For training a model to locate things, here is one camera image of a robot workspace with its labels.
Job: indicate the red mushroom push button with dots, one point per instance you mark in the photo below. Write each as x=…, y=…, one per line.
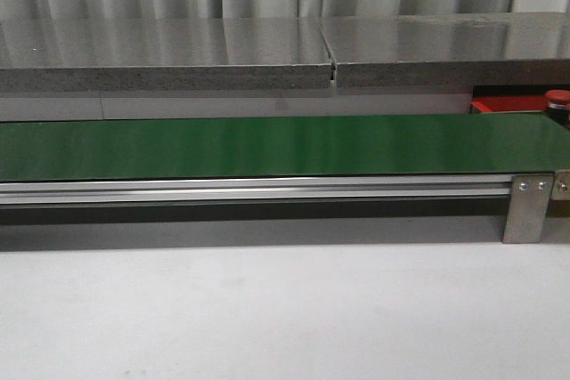
x=557, y=99

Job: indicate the red plastic tray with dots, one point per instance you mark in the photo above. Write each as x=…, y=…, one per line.
x=510, y=104

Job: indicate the green conveyor belt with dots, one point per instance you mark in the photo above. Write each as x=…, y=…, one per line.
x=151, y=149

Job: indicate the left grey stone shelf slab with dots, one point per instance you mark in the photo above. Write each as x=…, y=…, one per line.
x=162, y=54

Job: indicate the grey stone shelf slab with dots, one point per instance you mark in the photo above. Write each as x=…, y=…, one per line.
x=519, y=48
x=162, y=54

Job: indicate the right grey stone shelf slab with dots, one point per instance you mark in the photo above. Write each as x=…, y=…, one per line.
x=519, y=48

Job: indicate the aluminium conveyor side rail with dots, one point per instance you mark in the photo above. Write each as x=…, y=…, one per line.
x=286, y=188

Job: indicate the steel conveyor support bracket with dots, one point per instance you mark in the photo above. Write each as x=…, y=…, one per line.
x=529, y=200

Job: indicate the steel end bracket plate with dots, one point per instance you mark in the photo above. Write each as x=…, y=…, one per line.
x=561, y=185

